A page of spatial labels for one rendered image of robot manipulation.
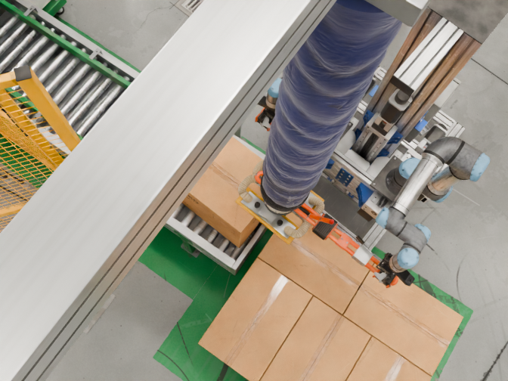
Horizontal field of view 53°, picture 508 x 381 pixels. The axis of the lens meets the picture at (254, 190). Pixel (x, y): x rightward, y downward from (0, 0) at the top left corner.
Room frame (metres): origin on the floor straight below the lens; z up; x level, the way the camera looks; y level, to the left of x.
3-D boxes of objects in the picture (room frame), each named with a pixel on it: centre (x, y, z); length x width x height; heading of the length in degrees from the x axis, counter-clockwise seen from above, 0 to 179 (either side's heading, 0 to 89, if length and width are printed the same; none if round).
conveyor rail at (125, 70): (1.57, 0.81, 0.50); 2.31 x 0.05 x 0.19; 65
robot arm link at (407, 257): (0.46, -0.64, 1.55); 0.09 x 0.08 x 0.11; 154
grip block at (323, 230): (0.62, -0.35, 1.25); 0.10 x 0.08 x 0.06; 150
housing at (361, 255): (0.51, -0.54, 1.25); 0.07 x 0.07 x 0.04; 60
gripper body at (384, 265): (0.46, -0.64, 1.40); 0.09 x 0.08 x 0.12; 59
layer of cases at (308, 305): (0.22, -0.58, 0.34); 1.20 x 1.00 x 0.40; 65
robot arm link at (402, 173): (0.98, -0.76, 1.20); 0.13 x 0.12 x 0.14; 64
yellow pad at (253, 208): (0.66, -0.09, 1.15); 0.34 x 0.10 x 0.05; 60
